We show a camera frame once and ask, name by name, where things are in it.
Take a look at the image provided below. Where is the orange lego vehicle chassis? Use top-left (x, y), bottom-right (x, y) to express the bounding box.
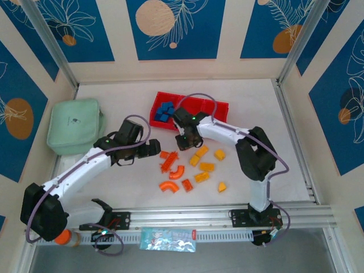
top-left (160, 150), bottom-right (180, 173)

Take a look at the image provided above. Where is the orange curved lego piece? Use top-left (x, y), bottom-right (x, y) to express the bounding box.
top-left (159, 180), bottom-right (180, 195)
top-left (168, 164), bottom-right (186, 181)

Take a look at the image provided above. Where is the red three-compartment bin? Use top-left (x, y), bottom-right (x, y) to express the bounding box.
top-left (149, 90), bottom-right (230, 132)

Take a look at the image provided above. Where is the mint green zipper pouch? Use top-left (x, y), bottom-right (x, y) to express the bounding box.
top-left (46, 98), bottom-right (108, 156)

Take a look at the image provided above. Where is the colourful printed packet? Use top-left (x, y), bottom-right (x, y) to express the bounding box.
top-left (139, 226), bottom-right (197, 253)

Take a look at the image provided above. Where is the jar with orange lid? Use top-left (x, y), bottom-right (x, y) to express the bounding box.
top-left (54, 229), bottom-right (82, 248)

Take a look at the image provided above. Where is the thin black cable loop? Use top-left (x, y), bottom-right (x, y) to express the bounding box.
top-left (115, 156), bottom-right (135, 168)

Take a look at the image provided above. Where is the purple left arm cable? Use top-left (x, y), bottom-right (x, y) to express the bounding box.
top-left (25, 114), bottom-right (151, 244)

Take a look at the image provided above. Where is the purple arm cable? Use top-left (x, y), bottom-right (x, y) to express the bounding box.
top-left (25, 114), bottom-right (151, 244)
top-left (176, 93), bottom-right (291, 247)

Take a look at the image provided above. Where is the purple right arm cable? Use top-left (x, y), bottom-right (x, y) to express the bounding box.
top-left (176, 93), bottom-right (291, 247)

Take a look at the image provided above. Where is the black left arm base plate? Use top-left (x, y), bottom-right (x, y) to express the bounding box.
top-left (78, 209), bottom-right (132, 231)

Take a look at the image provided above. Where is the horizontal aluminium frame rail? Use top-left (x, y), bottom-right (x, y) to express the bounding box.
top-left (24, 202), bottom-right (333, 231)

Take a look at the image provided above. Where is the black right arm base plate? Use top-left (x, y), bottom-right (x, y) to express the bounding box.
top-left (229, 208), bottom-right (284, 229)

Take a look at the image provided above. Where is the purple cable loop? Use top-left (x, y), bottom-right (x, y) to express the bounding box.
top-left (94, 226), bottom-right (125, 257)

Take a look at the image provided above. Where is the white slotted cable tray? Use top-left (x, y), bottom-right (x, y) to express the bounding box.
top-left (36, 229), bottom-right (254, 244)

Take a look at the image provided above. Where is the aluminium side rail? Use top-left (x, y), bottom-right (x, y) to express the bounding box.
top-left (271, 78), bottom-right (319, 204)

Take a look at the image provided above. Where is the aluminium corner post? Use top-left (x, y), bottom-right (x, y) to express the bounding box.
top-left (277, 0), bottom-right (333, 85)
top-left (21, 0), bottom-right (80, 89)

